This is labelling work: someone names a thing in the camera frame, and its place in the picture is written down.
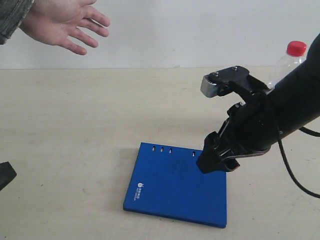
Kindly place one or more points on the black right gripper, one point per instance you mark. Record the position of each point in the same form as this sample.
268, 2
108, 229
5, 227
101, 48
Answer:
249, 131

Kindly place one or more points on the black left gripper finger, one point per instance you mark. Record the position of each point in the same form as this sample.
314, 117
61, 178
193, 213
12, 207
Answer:
7, 174

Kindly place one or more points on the blue ring binder notebook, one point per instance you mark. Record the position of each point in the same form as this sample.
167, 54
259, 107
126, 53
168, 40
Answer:
166, 182

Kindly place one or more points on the clear plastic water bottle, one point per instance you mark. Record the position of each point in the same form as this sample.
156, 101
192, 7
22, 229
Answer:
295, 54

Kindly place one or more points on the grey knitted sleeve forearm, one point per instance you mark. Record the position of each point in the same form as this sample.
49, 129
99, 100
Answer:
12, 12

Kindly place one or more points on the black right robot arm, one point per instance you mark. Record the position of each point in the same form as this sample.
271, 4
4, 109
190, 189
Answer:
296, 98

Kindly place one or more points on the person's open bare hand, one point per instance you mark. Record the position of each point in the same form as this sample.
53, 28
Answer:
51, 22

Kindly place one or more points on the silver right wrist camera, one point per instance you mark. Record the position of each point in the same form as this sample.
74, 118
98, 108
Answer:
222, 82

